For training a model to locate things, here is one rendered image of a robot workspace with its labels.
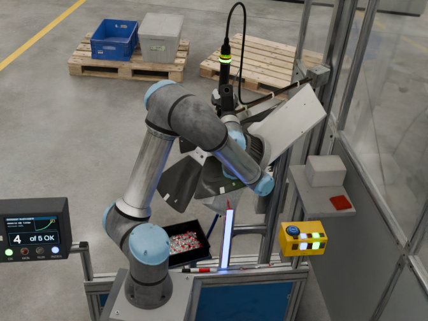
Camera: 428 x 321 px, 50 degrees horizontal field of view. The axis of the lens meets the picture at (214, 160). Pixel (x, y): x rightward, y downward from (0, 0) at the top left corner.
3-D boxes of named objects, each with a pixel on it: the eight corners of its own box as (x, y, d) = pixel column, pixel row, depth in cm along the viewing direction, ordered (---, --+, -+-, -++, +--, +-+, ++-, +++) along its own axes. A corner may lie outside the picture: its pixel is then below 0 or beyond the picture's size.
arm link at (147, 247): (142, 290, 132) (142, 256, 124) (119, 260, 140) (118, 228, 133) (176, 272, 139) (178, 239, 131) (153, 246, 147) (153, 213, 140)
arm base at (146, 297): (172, 309, 139) (173, 288, 134) (121, 309, 137) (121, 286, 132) (172, 272, 151) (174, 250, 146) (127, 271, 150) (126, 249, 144)
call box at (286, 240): (315, 237, 186) (320, 219, 179) (322, 257, 178) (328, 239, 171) (277, 239, 184) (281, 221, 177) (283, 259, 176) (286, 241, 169)
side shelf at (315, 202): (330, 168, 245) (332, 164, 243) (355, 216, 217) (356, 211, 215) (287, 169, 242) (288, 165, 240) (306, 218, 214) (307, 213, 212)
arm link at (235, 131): (223, 160, 153) (223, 139, 148) (219, 141, 161) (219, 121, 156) (246, 158, 154) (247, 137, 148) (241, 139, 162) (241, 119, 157)
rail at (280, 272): (303, 273, 195) (306, 261, 190) (306, 281, 191) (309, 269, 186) (86, 286, 183) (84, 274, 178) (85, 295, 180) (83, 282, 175)
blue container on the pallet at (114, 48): (139, 39, 526) (138, 20, 512) (129, 62, 479) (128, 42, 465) (104, 36, 527) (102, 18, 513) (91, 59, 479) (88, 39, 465)
